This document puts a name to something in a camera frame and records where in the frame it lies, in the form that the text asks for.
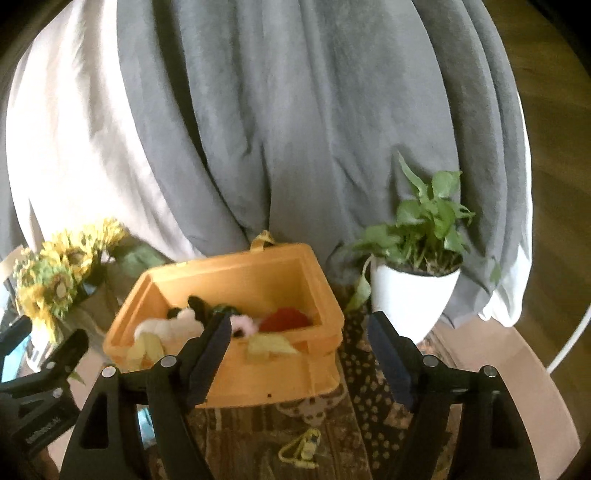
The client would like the white plush toy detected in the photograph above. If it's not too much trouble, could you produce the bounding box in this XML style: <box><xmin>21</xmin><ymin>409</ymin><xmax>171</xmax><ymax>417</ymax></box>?
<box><xmin>134</xmin><ymin>308</ymin><xmax>204</xmax><ymax>343</ymax></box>

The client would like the Mickey Mouse plush toy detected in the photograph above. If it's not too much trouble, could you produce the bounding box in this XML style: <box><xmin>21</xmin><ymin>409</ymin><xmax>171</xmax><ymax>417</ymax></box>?
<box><xmin>166</xmin><ymin>295</ymin><xmax>211</xmax><ymax>322</ymax></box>

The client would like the dark green plush toy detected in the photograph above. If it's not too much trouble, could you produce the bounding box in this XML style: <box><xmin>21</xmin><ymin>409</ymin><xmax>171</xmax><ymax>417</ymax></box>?
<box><xmin>208</xmin><ymin>303</ymin><xmax>242</xmax><ymax>320</ymax></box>

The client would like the pink fuzzy plush toy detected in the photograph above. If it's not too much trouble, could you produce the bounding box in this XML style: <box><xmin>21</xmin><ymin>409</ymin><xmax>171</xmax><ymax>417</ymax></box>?
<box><xmin>229</xmin><ymin>314</ymin><xmax>259</xmax><ymax>338</ymax></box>

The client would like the red fuzzy plush toy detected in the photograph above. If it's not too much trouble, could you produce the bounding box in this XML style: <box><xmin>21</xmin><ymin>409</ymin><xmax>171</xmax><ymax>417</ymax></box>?
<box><xmin>259</xmin><ymin>307</ymin><xmax>312</xmax><ymax>333</ymax></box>

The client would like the blue cartoon tissue pack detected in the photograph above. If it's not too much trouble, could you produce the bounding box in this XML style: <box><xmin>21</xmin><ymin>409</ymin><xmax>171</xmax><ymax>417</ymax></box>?
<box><xmin>137</xmin><ymin>406</ymin><xmax>157</xmax><ymax>449</ymax></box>

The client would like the grey ribbed vase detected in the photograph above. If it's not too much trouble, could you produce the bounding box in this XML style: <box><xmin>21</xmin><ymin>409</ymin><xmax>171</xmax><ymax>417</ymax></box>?
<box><xmin>64</xmin><ymin>282</ymin><xmax>119</xmax><ymax>339</ymax></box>

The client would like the patterned oriental rug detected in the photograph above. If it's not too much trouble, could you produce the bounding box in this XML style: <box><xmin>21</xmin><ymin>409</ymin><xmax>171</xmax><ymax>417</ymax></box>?
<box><xmin>186</xmin><ymin>305</ymin><xmax>413</xmax><ymax>479</ymax></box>

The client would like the sunflower bouquet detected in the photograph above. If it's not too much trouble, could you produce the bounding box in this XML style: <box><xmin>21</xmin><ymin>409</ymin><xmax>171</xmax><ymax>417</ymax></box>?
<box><xmin>12</xmin><ymin>218</ymin><xmax>172</xmax><ymax>342</ymax></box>

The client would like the white plant pot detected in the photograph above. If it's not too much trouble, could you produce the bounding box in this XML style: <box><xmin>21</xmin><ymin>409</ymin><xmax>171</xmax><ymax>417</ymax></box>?
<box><xmin>370</xmin><ymin>257</ymin><xmax>461</xmax><ymax>344</ymax></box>

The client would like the orange plastic storage crate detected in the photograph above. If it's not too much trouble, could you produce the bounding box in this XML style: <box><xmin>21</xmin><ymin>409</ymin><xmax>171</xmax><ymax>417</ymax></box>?
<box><xmin>103</xmin><ymin>244</ymin><xmax>344</xmax><ymax>408</ymax></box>

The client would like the green leafy houseplant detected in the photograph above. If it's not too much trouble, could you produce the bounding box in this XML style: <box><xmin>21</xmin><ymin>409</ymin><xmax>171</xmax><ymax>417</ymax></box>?
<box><xmin>346</xmin><ymin>152</ymin><xmax>476</xmax><ymax>312</ymax></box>

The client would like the white sheer curtain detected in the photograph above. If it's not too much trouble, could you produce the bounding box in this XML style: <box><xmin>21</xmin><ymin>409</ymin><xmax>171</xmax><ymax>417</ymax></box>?
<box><xmin>5</xmin><ymin>1</ymin><xmax>201</xmax><ymax>262</ymax></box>

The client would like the grey curtain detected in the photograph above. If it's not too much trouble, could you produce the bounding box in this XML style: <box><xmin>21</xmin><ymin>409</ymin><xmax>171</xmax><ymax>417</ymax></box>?
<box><xmin>0</xmin><ymin>0</ymin><xmax>532</xmax><ymax>324</ymax></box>

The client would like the white cable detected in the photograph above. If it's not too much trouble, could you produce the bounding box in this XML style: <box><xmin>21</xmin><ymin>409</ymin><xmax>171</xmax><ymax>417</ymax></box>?
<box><xmin>545</xmin><ymin>303</ymin><xmax>591</xmax><ymax>375</ymax></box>

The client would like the yellow keychain strap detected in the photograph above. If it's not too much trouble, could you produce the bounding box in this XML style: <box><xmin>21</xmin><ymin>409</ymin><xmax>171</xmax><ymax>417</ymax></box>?
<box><xmin>277</xmin><ymin>427</ymin><xmax>323</xmax><ymax>470</ymax></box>

